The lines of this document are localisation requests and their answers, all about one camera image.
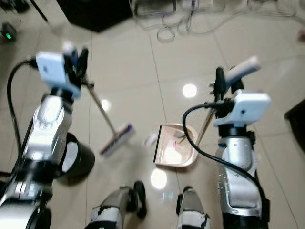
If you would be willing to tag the black cabinet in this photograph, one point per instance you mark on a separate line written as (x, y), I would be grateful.
(93, 12)

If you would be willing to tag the black slanted rod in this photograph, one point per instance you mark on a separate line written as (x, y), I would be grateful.
(39, 10)

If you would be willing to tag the robot right leg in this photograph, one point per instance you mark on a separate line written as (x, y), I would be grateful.
(190, 210)

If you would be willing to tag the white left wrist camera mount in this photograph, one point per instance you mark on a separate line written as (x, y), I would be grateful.
(52, 71)

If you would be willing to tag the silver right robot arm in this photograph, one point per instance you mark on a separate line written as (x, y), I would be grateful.
(240, 167)

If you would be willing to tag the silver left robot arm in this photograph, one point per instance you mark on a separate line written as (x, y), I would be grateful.
(45, 138)

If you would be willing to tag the robot left leg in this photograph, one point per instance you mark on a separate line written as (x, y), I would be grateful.
(119, 205)

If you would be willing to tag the black charger with green light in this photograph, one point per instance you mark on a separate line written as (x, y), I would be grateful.
(8, 33)

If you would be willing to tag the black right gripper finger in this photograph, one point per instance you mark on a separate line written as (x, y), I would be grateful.
(237, 87)
(219, 83)

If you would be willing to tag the black gear pile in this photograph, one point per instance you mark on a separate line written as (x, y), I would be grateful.
(15, 5)

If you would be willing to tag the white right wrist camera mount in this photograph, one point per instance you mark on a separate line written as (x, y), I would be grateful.
(245, 109)

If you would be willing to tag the broom with white grip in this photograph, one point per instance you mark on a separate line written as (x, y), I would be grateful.
(116, 139)

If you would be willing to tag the black furniture edge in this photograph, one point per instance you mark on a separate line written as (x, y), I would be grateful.
(296, 119)

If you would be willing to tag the black round trash bin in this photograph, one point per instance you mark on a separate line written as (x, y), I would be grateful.
(78, 160)

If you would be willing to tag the robot leg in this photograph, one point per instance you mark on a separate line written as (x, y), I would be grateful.
(119, 205)
(190, 210)

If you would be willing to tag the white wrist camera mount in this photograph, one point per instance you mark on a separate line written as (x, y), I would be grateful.
(245, 109)
(52, 71)

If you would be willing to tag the small white litter scrap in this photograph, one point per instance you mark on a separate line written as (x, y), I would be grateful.
(150, 140)

